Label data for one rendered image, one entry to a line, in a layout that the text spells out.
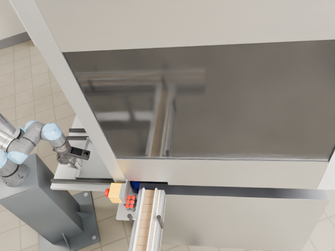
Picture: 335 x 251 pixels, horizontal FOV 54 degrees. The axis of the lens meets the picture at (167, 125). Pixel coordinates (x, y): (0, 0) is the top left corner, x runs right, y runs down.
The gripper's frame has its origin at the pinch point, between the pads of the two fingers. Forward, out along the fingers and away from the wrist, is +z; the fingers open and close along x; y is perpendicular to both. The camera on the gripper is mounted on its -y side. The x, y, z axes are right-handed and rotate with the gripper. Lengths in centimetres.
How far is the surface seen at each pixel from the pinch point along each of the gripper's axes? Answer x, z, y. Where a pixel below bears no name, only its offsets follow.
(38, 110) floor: -119, 91, 115
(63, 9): 13, -102, -37
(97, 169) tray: -0.8, 3.4, -8.4
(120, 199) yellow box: 21.6, -8.2, -29.0
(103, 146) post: 13, -39, -28
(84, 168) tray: -1.2, 3.4, -0.7
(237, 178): 13, -15, -82
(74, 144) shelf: -17.5, 3.6, 10.6
